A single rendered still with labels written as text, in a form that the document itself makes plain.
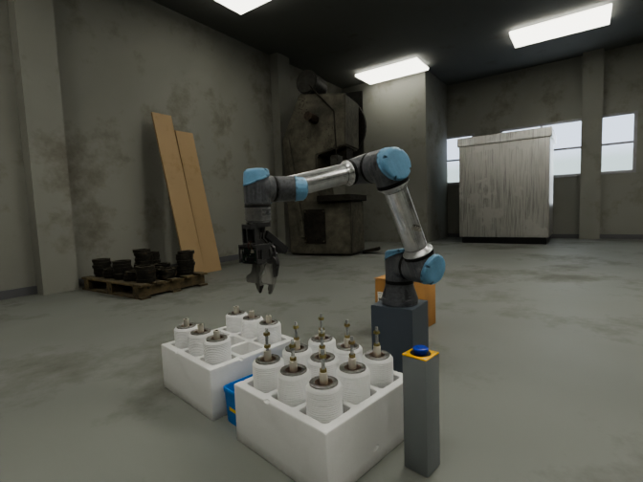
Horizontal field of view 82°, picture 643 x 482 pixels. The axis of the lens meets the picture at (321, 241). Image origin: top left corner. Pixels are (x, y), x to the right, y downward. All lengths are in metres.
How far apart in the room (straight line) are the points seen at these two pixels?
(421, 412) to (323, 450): 0.27
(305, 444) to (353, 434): 0.12
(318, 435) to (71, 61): 4.46
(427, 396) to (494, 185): 6.30
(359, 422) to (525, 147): 6.44
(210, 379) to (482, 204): 6.34
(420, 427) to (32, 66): 4.28
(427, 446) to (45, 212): 3.88
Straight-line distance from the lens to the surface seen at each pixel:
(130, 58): 5.21
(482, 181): 7.22
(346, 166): 1.37
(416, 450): 1.14
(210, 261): 4.71
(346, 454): 1.07
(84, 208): 4.62
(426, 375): 1.03
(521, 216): 7.11
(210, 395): 1.41
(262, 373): 1.17
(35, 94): 4.48
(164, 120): 4.95
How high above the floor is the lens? 0.70
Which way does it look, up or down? 5 degrees down
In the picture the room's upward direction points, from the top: 2 degrees counter-clockwise
